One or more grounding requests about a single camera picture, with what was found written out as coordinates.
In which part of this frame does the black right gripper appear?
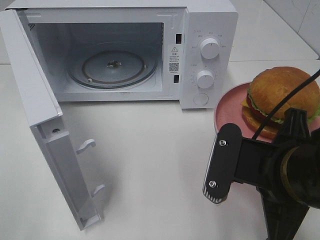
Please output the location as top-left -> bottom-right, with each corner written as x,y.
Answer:
257,107 -> 310,240

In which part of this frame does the burger with sesame-free bun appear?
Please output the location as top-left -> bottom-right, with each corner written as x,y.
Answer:
241,66 -> 320,140

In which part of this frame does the pink round plate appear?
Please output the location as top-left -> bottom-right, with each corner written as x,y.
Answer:
215,83 -> 320,142

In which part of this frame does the round door release button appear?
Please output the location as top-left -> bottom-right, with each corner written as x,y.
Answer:
193,93 -> 209,106

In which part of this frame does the white microwave door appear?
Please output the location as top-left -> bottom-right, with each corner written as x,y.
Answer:
0,9 -> 104,230

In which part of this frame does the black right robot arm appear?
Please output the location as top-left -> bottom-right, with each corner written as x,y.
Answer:
257,108 -> 320,240

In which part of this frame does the white lower timer knob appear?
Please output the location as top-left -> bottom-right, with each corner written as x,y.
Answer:
196,70 -> 214,89

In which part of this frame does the white upper power knob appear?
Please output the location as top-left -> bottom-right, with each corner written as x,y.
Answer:
200,36 -> 220,60

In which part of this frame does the white microwave oven body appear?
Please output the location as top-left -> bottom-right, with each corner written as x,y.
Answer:
4,0 -> 238,109

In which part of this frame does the glass microwave turntable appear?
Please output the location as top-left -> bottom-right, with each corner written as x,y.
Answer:
68,42 -> 162,89

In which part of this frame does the black camera cable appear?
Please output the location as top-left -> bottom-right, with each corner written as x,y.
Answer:
251,68 -> 320,141

